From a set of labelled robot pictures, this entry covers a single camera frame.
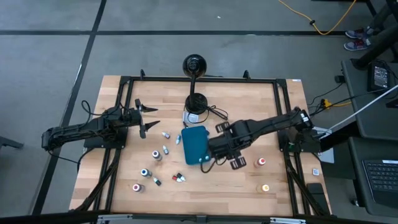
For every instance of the white paper sheet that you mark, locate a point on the white paper sheet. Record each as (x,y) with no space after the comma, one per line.
(327,155)

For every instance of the black power brick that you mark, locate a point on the black power brick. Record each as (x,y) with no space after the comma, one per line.
(380,77)

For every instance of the black laptop keyboard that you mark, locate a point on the black laptop keyboard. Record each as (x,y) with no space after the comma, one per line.
(384,180)

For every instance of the small white code tag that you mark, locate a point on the small white code tag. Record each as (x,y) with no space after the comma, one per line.
(316,172)

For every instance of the teal plastic bin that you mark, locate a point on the teal plastic bin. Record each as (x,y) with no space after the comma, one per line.
(194,144)

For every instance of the small black food coloring bottle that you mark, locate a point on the small black food coloring bottle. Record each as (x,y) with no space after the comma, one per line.
(180,176)

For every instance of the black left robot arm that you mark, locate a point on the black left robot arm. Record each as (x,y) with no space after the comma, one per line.
(81,129)

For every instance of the person's shoe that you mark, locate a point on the person's shoe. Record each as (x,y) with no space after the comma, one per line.
(357,32)
(356,45)

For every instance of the small grey food coloring bottle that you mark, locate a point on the small grey food coloring bottle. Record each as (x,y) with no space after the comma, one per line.
(165,150)

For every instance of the yellow power plug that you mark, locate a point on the yellow power plug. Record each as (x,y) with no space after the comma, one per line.
(325,103)

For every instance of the white rod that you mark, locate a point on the white rod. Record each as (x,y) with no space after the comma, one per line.
(373,101)

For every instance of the small teal food coloring bottle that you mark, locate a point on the small teal food coloring bottle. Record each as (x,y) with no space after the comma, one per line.
(178,140)

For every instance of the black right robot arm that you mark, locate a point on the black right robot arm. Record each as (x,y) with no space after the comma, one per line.
(273,121)

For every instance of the grey chair foot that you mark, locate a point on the grey chair foot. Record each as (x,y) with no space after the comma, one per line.
(9,143)

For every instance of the large pink food coloring bottle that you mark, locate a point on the large pink food coloring bottle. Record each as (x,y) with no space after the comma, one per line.
(136,187)

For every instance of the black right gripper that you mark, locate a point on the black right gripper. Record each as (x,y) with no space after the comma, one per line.
(236,140)

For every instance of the large red food coloring bottle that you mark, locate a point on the large red food coloring bottle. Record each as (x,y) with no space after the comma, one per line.
(261,161)

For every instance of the black flat device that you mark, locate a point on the black flat device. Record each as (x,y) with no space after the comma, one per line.
(315,189)

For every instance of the large purple food coloring bottle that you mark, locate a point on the large purple food coloring bottle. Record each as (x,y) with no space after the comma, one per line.
(156,154)

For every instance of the large yellow food coloring bottle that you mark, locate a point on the large yellow food coloring bottle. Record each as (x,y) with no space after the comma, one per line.
(265,188)

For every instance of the dark grey side desk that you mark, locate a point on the dark grey side desk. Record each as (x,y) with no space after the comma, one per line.
(357,186)

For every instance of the person's leg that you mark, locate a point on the person's leg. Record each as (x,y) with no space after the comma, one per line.
(381,17)
(384,34)

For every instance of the black desk leg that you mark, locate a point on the black desk leg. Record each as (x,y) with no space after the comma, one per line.
(363,60)

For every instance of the white table sticker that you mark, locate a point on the white table sticker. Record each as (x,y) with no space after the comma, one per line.
(296,80)

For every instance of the black side desk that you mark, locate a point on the black side desk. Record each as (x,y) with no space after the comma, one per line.
(376,124)

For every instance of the silver camera mount rail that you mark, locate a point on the silver camera mount rail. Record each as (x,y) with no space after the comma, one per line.
(118,217)

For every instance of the large blue food coloring bottle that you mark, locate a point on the large blue food coloring bottle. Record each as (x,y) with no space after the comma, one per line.
(145,172)

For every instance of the small dark green coloring bottle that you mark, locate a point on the small dark green coloring bottle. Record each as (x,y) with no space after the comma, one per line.
(157,181)

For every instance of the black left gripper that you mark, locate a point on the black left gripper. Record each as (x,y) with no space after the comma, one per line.
(133,116)

